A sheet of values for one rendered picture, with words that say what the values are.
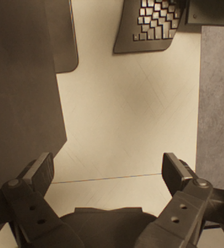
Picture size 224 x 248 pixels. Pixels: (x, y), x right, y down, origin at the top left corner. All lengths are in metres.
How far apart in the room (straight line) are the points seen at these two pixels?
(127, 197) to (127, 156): 0.16
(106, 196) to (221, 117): 1.14
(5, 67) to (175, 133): 0.50
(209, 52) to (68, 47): 1.10
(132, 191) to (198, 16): 0.54
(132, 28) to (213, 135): 1.21
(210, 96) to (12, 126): 1.38
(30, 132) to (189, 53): 0.47
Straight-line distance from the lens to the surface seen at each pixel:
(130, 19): 0.53
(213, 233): 1.91
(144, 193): 0.68
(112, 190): 0.66
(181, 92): 0.58
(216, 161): 1.70
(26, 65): 0.27
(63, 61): 0.54
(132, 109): 0.55
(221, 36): 1.50
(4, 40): 0.24
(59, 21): 0.55
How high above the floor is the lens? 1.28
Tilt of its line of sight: 73 degrees down
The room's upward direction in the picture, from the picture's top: 176 degrees clockwise
